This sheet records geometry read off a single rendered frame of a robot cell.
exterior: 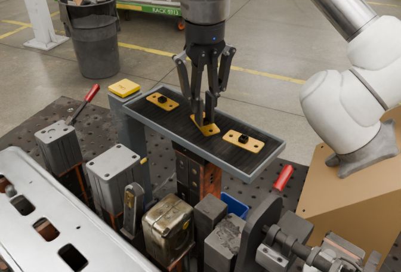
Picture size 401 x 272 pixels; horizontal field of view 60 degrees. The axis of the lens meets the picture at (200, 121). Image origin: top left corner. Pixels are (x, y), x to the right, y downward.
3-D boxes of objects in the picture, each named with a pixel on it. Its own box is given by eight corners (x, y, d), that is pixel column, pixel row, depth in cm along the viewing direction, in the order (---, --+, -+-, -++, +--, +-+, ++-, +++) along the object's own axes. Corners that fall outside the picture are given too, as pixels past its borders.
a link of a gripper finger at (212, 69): (201, 43, 68) (208, 41, 69) (207, 89, 75) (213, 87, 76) (211, 51, 65) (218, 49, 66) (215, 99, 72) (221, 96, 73)
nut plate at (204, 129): (189, 116, 80) (189, 112, 79) (203, 112, 81) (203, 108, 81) (205, 136, 74) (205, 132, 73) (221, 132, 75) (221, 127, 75)
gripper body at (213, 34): (216, 8, 67) (215, 52, 73) (175, 14, 64) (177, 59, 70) (235, 20, 62) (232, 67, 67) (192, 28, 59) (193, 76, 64)
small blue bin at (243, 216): (202, 227, 110) (202, 209, 105) (221, 209, 116) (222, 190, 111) (230, 247, 104) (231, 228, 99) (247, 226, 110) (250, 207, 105)
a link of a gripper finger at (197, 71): (207, 52, 65) (200, 52, 64) (201, 102, 71) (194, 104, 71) (198, 43, 68) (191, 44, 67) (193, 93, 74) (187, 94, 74)
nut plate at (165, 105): (145, 98, 86) (144, 94, 85) (156, 92, 88) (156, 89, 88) (168, 111, 82) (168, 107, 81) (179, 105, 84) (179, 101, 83)
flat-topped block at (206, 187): (178, 244, 105) (170, 127, 78) (195, 228, 110) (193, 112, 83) (203, 264, 100) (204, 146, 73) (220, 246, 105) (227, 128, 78)
